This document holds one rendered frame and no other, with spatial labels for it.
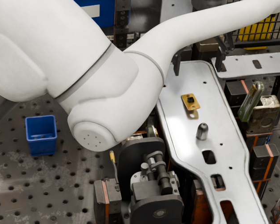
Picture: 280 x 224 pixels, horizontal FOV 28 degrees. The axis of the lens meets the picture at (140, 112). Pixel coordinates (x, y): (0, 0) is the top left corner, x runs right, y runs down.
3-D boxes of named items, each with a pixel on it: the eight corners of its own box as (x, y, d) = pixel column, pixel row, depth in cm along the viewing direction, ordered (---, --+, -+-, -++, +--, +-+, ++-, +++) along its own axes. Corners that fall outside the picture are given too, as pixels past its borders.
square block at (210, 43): (208, 114, 206) (225, 36, 180) (187, 116, 204) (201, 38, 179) (202, 99, 211) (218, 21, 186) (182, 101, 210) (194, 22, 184)
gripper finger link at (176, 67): (181, 56, 149) (178, 57, 149) (178, 76, 154) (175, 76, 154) (178, 49, 151) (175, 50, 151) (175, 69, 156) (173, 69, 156)
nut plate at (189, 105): (201, 108, 161) (201, 105, 161) (188, 110, 161) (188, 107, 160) (193, 93, 168) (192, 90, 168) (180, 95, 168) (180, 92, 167)
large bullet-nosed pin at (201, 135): (207, 143, 157) (211, 127, 152) (197, 144, 157) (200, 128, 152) (204, 134, 159) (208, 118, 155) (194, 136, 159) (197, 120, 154)
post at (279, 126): (286, 129, 203) (308, 69, 182) (258, 132, 201) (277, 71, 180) (280, 116, 207) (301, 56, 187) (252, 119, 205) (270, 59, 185)
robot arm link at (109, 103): (182, 82, 95) (127, 25, 92) (141, 152, 83) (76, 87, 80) (135, 112, 104) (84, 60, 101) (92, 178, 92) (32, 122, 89)
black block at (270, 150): (266, 218, 175) (289, 158, 154) (233, 223, 173) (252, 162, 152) (257, 198, 180) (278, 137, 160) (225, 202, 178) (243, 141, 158)
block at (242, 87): (245, 154, 193) (262, 96, 173) (214, 158, 191) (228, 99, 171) (236, 134, 199) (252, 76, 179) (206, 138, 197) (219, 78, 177)
